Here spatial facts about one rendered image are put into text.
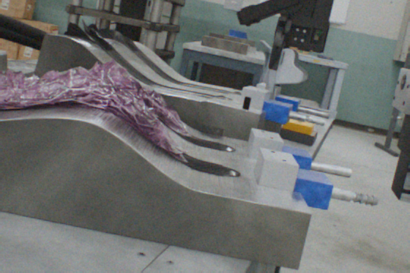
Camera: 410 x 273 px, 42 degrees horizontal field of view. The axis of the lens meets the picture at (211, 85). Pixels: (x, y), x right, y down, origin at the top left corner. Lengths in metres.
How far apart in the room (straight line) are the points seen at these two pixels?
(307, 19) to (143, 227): 0.52
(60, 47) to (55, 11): 6.96
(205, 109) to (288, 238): 0.34
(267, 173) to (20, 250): 0.24
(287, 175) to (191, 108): 0.29
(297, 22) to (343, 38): 6.48
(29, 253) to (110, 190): 0.09
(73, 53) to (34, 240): 0.46
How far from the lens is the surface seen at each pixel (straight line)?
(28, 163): 0.50
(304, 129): 1.13
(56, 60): 0.90
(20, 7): 7.59
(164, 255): 0.48
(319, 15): 0.92
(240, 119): 0.78
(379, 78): 7.50
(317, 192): 0.56
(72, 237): 0.49
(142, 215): 0.50
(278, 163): 0.54
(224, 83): 6.60
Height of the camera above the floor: 1.00
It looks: 6 degrees down
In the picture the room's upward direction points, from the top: 12 degrees clockwise
